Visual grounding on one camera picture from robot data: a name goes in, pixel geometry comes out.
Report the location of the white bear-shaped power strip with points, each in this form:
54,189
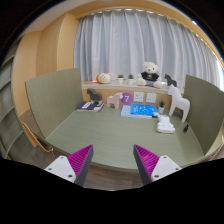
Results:
165,126

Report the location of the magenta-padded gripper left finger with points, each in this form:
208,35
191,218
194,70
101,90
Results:
63,166

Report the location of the wooden chair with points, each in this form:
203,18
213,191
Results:
31,136

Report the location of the grey shelf unit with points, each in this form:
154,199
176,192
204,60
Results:
10,116

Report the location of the light blue book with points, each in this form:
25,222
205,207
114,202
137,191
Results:
125,112

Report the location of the dark navy book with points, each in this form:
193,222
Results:
88,106

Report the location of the black horse figurine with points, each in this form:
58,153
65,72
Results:
170,81

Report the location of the small plant in white pot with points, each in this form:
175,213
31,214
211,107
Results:
161,108

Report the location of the grey-white curtain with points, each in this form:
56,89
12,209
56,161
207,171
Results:
133,40

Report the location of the purple round number disc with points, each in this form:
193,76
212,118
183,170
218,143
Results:
127,98

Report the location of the dark grey horse figurine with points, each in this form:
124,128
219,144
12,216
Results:
94,95

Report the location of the green partition panel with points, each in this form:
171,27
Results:
206,113
53,100

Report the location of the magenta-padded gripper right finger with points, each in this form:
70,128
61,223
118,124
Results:
163,166

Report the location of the small black charger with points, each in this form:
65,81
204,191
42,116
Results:
186,128

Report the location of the cream teddy bear black shirt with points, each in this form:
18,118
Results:
150,76

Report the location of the white wall socket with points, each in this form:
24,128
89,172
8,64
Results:
151,98
138,97

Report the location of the orange and cream plush toy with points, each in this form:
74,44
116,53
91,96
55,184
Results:
104,78

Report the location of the pink horse figurine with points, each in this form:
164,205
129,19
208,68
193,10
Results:
115,101

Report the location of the tiny potted succulent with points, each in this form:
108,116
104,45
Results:
130,80
120,80

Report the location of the large white horse figurine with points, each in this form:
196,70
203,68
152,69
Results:
180,101

